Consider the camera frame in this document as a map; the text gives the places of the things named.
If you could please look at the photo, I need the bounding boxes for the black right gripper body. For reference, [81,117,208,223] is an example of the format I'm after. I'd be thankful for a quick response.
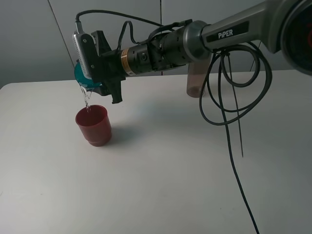
[97,49,127,84]

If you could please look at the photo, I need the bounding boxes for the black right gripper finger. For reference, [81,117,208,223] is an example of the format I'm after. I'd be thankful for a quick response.
[91,30,112,55]
[94,81,122,104]

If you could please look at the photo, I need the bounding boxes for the teal transparent plastic cup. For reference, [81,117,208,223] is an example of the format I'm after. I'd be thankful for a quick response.
[74,62,101,90]

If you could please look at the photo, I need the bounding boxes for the transparent brown plastic bottle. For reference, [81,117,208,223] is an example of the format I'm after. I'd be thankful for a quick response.
[186,59,210,98]

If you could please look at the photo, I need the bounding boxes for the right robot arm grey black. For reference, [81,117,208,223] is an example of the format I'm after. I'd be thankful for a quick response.
[89,0,312,103]

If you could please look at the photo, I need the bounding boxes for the red plastic cup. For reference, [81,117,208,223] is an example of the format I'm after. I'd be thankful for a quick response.
[75,105,112,147]

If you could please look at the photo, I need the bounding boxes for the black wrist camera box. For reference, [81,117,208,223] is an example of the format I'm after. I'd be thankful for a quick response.
[73,31,102,83]

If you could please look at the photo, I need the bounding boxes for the black cable bundle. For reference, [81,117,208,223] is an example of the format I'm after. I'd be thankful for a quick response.
[75,9,273,234]

